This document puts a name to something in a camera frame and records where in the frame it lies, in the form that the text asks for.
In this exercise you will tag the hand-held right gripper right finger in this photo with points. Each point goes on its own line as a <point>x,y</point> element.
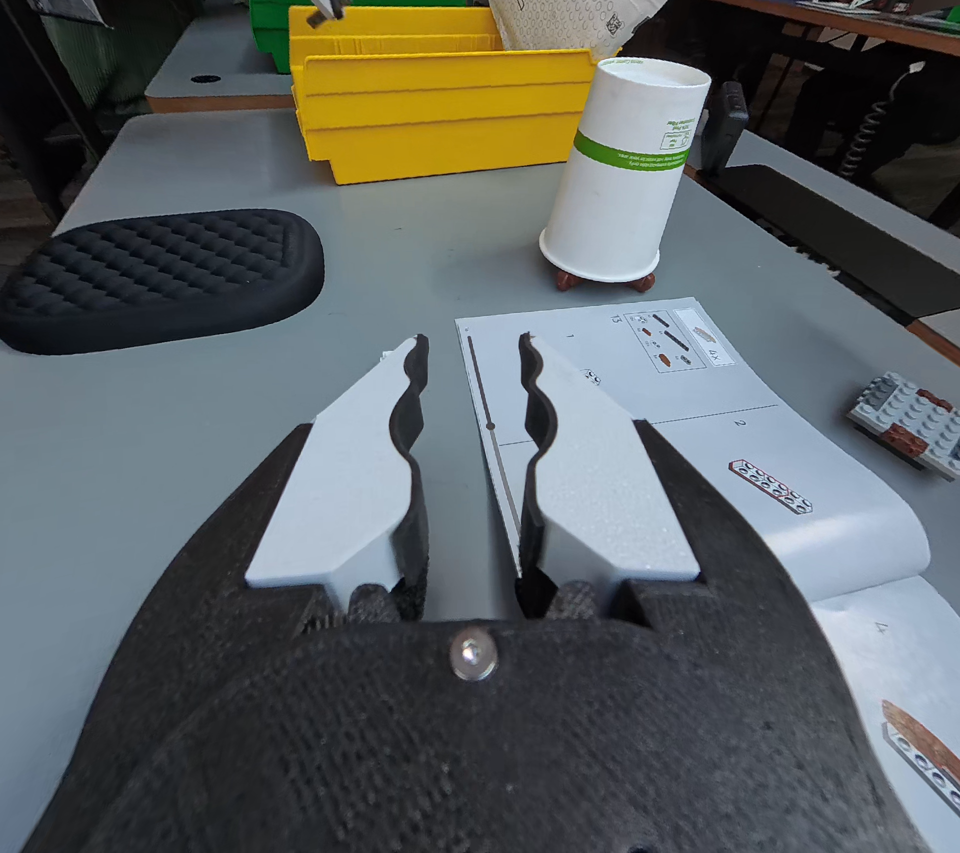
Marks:
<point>607,493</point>

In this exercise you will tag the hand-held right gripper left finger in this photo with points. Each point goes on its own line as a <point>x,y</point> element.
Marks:
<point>337,493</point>

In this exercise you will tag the yellow plastic bin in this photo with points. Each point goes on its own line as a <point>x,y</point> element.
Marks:
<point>390,39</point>
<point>435,133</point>

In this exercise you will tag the lego instruction booklet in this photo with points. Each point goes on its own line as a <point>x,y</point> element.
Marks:
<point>675,388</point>

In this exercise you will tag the brown lego piece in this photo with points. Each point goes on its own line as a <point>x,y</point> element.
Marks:
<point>564,281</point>

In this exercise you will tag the grey and brown lego assembly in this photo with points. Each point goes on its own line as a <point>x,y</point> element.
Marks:
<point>907,410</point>

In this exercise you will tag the white paper cup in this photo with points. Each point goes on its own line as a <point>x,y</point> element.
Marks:
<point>622,208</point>

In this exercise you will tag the black padded wrist rest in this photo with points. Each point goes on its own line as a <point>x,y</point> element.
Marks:
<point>150,275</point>

